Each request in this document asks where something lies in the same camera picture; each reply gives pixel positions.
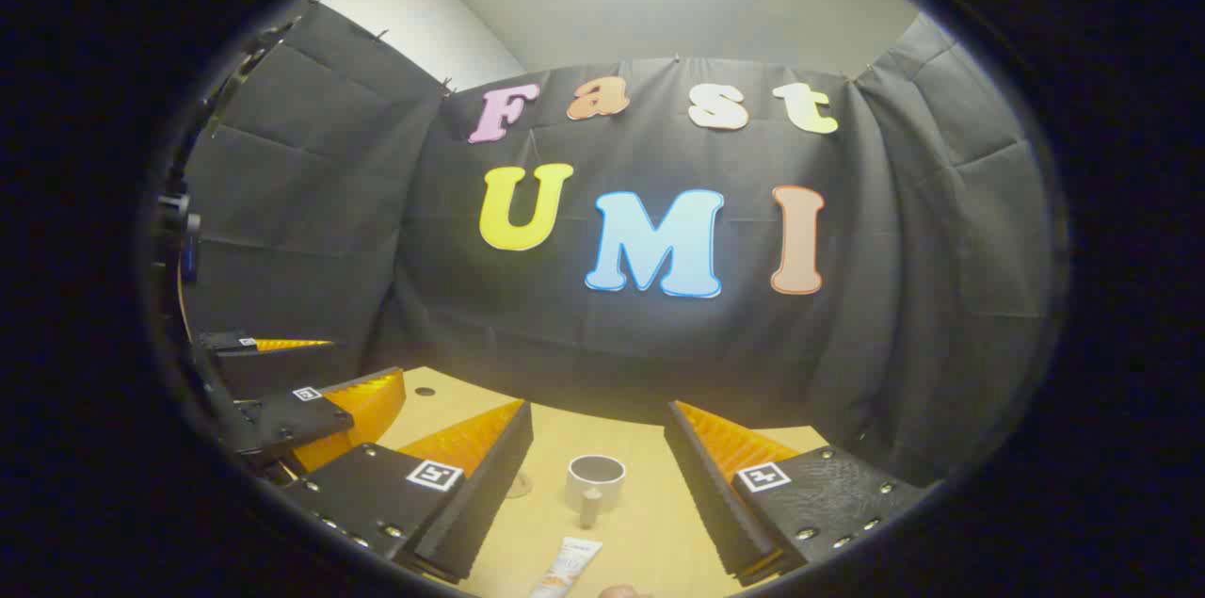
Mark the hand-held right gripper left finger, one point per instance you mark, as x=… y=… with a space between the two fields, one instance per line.
x=490 y=485

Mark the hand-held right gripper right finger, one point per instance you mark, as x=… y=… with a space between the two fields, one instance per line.
x=706 y=494

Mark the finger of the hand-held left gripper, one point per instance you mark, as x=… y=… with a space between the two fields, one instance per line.
x=226 y=344
x=282 y=424

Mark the white toothpaste tube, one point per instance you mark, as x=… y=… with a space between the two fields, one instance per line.
x=565 y=570

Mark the light wooden desktop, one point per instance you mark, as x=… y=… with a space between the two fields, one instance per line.
x=640 y=532

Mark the black backdrop cloth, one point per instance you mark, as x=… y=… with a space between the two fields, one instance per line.
x=565 y=344

